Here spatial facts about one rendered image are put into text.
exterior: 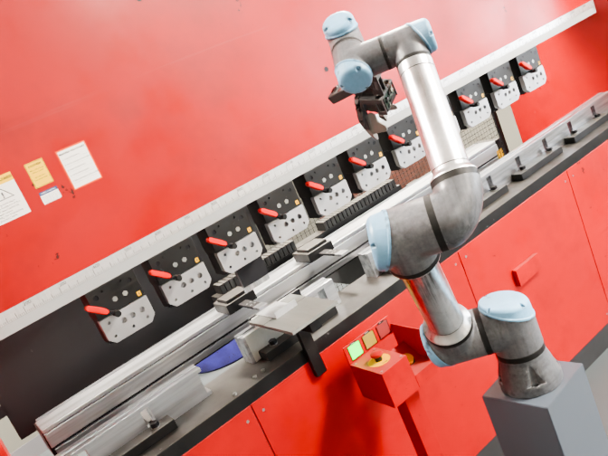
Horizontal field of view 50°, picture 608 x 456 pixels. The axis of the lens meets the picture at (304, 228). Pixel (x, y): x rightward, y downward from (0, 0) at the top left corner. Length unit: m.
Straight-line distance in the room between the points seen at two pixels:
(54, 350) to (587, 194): 2.25
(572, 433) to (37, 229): 1.43
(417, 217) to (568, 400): 0.65
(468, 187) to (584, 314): 1.88
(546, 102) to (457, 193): 2.57
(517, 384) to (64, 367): 1.53
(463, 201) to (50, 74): 1.16
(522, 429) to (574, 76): 2.31
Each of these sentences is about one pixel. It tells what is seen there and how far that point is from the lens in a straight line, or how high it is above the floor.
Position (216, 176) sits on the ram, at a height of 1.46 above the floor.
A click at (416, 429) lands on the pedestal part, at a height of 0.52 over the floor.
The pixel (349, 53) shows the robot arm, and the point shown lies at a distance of 1.43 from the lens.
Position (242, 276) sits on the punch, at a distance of 2.10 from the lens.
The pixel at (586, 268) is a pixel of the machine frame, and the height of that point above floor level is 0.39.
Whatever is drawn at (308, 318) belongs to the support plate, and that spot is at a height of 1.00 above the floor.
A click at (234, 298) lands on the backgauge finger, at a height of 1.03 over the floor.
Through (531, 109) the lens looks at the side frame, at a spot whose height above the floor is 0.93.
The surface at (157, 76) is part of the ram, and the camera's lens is 2.00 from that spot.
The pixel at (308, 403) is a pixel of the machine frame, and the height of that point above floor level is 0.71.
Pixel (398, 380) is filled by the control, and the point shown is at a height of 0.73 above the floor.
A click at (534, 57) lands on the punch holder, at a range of 3.08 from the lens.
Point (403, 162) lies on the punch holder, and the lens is 2.44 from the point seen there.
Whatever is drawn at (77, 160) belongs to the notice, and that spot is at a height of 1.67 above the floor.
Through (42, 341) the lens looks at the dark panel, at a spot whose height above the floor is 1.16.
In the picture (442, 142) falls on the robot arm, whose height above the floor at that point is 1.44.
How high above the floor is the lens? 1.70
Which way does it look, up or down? 14 degrees down
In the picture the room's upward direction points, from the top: 23 degrees counter-clockwise
